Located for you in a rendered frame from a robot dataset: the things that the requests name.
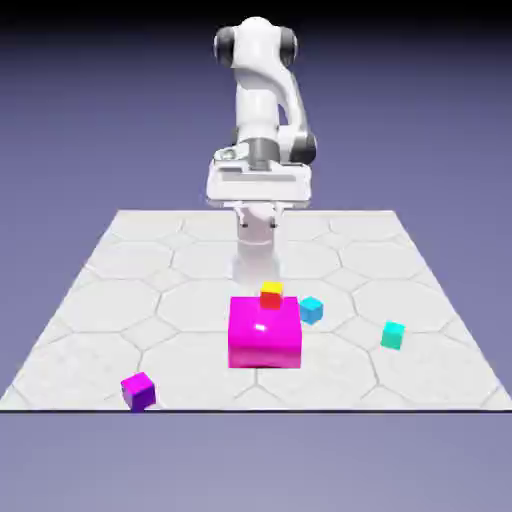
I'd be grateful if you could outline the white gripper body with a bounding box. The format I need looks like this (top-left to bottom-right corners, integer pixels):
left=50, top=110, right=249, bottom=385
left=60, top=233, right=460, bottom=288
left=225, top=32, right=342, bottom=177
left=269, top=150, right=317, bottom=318
left=205, top=158, right=313, bottom=210

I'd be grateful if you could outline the small orange cube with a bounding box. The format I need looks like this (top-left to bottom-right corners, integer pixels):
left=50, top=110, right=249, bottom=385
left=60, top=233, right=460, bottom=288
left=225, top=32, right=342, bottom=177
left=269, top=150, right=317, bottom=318
left=259, top=280, right=286, bottom=311

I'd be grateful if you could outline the small blue cube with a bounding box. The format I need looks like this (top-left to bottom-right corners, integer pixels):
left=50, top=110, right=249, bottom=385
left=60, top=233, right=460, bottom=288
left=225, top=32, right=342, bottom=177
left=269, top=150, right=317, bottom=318
left=297, top=295, right=325, bottom=326

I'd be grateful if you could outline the small teal cube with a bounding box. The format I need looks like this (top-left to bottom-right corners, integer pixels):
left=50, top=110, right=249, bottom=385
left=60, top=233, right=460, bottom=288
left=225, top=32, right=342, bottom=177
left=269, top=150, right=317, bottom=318
left=379, top=320, right=407, bottom=352

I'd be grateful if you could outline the small purple cube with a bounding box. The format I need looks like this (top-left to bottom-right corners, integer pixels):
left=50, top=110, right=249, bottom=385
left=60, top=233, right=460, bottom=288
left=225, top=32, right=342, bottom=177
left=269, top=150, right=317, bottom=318
left=120, top=371, right=158, bottom=414

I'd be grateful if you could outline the large magenta box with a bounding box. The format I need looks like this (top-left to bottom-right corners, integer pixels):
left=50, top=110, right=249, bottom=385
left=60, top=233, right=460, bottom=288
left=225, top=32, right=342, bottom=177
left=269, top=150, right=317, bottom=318
left=227, top=295, right=303, bottom=370

